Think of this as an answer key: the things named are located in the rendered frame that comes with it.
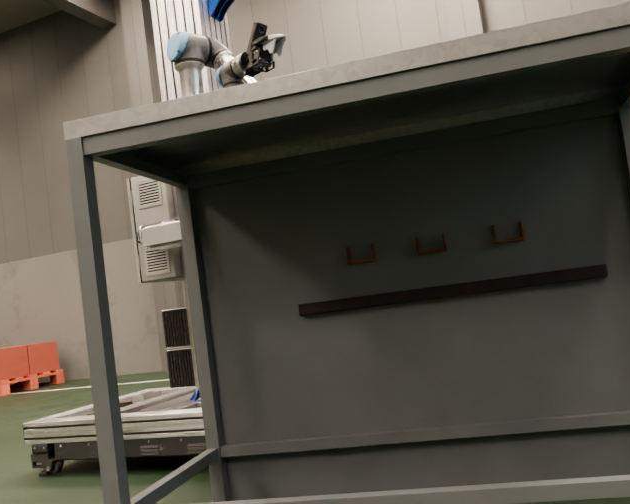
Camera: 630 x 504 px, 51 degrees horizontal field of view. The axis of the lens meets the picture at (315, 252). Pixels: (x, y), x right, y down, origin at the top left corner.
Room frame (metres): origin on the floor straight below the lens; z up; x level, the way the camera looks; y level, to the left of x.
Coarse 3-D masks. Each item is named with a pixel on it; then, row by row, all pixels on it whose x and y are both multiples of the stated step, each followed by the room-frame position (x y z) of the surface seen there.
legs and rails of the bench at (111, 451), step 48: (528, 48) 1.24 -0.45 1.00; (576, 48) 1.22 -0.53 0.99; (624, 48) 1.20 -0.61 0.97; (288, 96) 1.34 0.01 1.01; (336, 96) 1.32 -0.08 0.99; (384, 96) 1.30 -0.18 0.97; (624, 96) 1.66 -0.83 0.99; (96, 144) 1.44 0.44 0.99; (144, 144) 1.42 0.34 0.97; (96, 192) 1.48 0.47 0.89; (96, 240) 1.46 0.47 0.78; (96, 288) 1.44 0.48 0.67; (96, 336) 1.44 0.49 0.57; (96, 384) 1.45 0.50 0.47; (96, 432) 1.45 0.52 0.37; (576, 480) 1.26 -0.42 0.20; (624, 480) 1.23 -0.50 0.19
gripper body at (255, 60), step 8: (256, 48) 2.18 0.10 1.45; (240, 56) 2.24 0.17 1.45; (248, 56) 2.24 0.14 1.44; (256, 56) 2.18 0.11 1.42; (264, 56) 2.18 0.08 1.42; (272, 56) 2.19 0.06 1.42; (240, 64) 2.24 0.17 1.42; (248, 64) 2.24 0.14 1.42; (256, 64) 2.18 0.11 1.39; (264, 64) 2.20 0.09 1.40; (272, 64) 2.21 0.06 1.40; (248, 72) 2.25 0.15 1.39; (256, 72) 2.25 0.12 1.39
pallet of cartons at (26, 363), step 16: (0, 352) 7.37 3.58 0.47; (16, 352) 7.57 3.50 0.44; (32, 352) 7.76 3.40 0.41; (48, 352) 7.96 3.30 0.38; (0, 368) 7.35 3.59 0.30; (16, 368) 7.55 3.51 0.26; (32, 368) 7.74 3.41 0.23; (48, 368) 7.94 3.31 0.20; (0, 384) 7.30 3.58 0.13; (16, 384) 8.29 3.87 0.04; (32, 384) 7.67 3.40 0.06; (48, 384) 8.06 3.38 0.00
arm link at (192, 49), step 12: (180, 36) 2.46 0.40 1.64; (192, 36) 2.50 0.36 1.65; (204, 36) 2.55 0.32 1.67; (168, 48) 2.52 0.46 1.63; (180, 48) 2.46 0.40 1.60; (192, 48) 2.49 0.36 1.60; (204, 48) 2.52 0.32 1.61; (180, 60) 2.49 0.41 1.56; (192, 60) 2.48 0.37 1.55; (204, 60) 2.55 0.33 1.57; (180, 72) 2.51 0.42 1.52; (192, 72) 2.50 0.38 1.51; (192, 84) 2.50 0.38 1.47
